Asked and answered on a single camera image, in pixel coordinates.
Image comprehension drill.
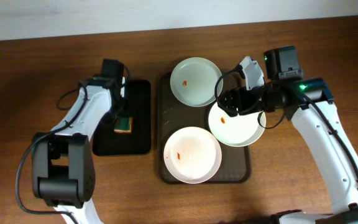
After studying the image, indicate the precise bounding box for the large brown tray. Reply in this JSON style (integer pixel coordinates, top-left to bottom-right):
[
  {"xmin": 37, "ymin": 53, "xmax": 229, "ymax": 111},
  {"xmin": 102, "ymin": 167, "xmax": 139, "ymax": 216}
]
[{"xmin": 156, "ymin": 72, "xmax": 252, "ymax": 184}]

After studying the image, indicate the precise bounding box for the cream plate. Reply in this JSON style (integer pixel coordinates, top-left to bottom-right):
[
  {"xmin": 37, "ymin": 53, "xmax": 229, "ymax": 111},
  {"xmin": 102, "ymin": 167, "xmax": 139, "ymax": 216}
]
[{"xmin": 208, "ymin": 103, "xmax": 266, "ymax": 147}]

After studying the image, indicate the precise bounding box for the pink white plate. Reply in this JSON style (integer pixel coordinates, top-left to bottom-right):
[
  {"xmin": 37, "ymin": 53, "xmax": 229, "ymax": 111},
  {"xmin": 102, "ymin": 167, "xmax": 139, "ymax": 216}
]
[{"xmin": 163, "ymin": 126, "xmax": 222, "ymax": 184}]

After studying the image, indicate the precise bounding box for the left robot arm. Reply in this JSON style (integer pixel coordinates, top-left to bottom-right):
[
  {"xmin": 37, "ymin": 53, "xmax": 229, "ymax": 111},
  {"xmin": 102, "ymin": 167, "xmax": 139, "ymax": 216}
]
[{"xmin": 32, "ymin": 76, "xmax": 128, "ymax": 223}]

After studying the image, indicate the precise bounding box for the small black tray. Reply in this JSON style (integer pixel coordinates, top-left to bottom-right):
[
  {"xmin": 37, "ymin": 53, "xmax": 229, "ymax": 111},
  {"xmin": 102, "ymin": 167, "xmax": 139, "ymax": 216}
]
[{"xmin": 92, "ymin": 80, "xmax": 151, "ymax": 156}]

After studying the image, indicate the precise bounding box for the pale green plate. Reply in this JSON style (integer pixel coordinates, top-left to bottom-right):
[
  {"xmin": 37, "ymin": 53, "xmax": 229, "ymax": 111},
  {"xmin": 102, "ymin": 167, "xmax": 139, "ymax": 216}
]
[{"xmin": 170, "ymin": 57, "xmax": 222, "ymax": 107}]

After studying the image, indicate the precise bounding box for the green orange sponge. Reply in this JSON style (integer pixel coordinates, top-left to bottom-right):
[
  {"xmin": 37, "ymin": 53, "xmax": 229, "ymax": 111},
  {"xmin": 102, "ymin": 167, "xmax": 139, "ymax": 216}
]
[{"xmin": 114, "ymin": 117, "xmax": 133, "ymax": 134}]

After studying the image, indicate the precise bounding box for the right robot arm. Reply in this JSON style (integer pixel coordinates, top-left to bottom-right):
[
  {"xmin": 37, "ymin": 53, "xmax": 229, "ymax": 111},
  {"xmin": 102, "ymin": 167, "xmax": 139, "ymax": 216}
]
[{"xmin": 214, "ymin": 46, "xmax": 358, "ymax": 223}]

